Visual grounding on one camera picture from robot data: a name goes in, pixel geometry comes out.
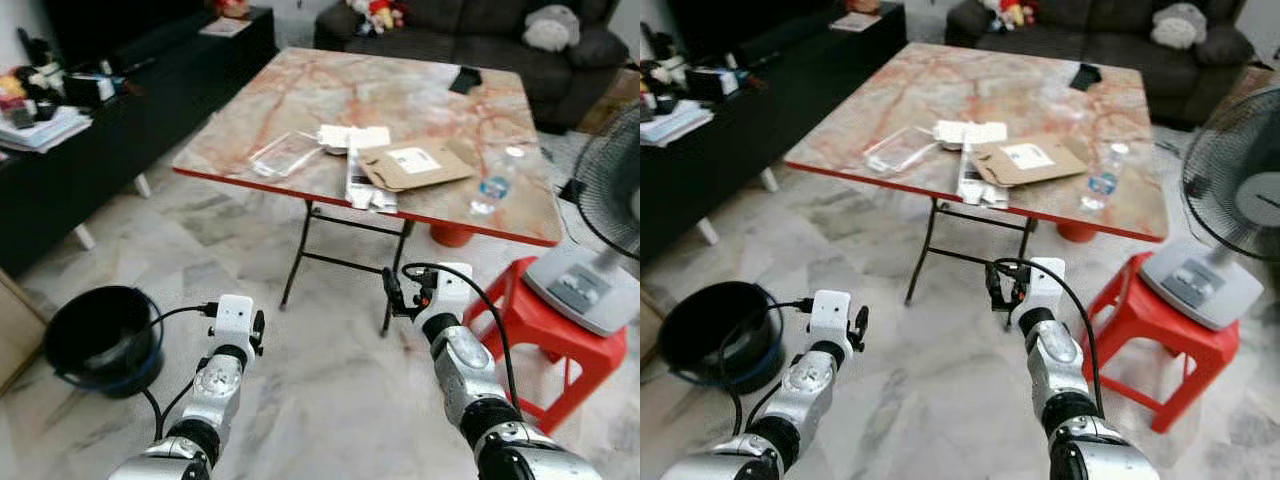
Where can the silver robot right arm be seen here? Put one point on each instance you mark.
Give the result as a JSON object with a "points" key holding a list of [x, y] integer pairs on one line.
{"points": [[470, 375], [1060, 365]]}

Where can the black round rubbish bin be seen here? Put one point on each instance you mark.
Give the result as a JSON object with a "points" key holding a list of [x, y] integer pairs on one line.
{"points": [[715, 335], [100, 340]]}

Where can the grey plush toy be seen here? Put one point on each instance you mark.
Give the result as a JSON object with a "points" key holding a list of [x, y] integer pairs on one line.
{"points": [[552, 28], [1178, 26]]}

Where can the black low cabinet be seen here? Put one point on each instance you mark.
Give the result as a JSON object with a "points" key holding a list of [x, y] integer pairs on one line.
{"points": [[740, 160], [110, 170]]}

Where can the brown cardboard box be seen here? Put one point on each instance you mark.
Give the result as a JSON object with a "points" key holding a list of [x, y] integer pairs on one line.
{"points": [[18, 335]]}

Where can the clear plastic water bottle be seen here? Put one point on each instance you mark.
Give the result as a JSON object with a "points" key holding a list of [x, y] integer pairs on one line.
{"points": [[1102, 182], [492, 185]]}

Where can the black and white plush toy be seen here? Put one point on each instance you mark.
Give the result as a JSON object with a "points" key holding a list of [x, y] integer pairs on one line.
{"points": [[663, 68], [42, 72]]}

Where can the marble top folding table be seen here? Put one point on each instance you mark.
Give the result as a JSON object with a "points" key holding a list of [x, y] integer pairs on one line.
{"points": [[400, 100], [1010, 95]]}

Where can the black television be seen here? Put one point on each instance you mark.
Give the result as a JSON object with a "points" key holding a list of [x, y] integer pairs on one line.
{"points": [[750, 22], [120, 25]]}

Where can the brown cardboard mailer envelope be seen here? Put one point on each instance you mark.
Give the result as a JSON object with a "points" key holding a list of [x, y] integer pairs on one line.
{"points": [[415, 168], [1030, 162]]}

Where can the white crumpled paper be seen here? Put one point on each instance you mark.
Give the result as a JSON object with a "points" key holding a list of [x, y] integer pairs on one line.
{"points": [[968, 132], [350, 137]]}

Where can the stack of white papers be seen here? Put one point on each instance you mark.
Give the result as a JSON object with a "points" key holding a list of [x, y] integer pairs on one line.
{"points": [[675, 125], [45, 130]]}

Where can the small black and white box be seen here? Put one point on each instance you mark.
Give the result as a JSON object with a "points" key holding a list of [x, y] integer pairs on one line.
{"points": [[90, 88], [712, 82]]}

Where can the red plastic stool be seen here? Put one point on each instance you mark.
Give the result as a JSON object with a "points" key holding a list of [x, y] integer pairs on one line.
{"points": [[1165, 325], [545, 325], [452, 236], [1077, 232]]}

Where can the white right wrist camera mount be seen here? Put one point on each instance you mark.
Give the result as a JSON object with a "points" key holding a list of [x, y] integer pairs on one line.
{"points": [[455, 290], [1047, 283]]}

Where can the flat white book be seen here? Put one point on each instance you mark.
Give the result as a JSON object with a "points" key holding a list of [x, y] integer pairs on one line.
{"points": [[856, 22], [225, 27]]}

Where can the dark grey sofa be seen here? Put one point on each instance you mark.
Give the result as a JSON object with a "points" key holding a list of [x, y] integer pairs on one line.
{"points": [[470, 50], [1090, 45]]}

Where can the clear plastic packaging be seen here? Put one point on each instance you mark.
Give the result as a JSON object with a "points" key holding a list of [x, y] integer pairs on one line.
{"points": [[900, 150], [285, 155]]}

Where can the small black flat object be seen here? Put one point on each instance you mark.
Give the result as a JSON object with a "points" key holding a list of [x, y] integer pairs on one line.
{"points": [[466, 80], [1086, 77]]}

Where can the grey standing fan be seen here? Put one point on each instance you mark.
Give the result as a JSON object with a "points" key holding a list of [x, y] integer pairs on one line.
{"points": [[1200, 285], [585, 285]]}

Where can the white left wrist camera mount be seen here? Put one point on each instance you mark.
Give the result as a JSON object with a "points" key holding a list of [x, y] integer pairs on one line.
{"points": [[233, 320], [830, 315]]}

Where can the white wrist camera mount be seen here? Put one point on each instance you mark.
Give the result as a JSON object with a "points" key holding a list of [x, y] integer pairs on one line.
{"points": [[233, 320], [830, 315], [1047, 283], [455, 290]]}

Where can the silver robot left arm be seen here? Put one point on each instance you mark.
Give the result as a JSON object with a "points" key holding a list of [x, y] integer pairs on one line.
{"points": [[215, 390], [805, 395]]}

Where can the red and yellow plush toy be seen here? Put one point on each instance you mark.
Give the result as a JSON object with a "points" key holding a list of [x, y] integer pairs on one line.
{"points": [[1008, 12], [378, 14]]}

